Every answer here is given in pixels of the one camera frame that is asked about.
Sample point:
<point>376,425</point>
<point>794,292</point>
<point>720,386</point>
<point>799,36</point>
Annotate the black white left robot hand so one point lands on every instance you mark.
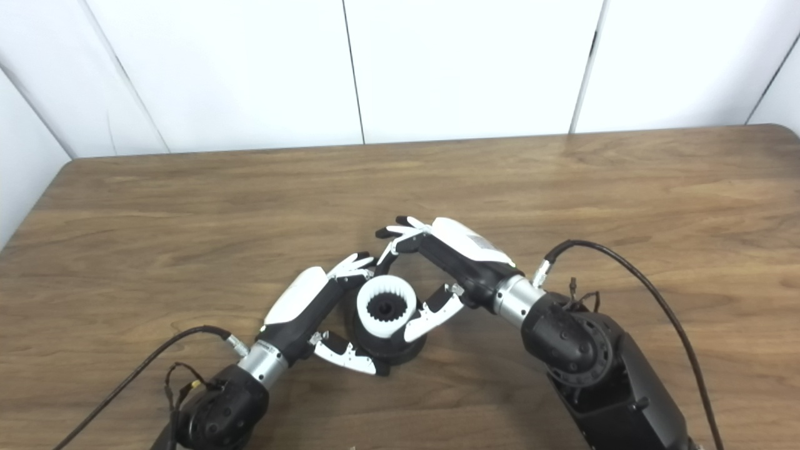
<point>300,319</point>

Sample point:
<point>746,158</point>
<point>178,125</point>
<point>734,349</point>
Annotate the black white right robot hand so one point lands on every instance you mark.
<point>469,269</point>

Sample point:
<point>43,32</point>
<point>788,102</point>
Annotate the round black plastic part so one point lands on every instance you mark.
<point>394,350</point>

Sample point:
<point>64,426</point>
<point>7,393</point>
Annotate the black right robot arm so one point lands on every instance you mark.
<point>600,375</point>

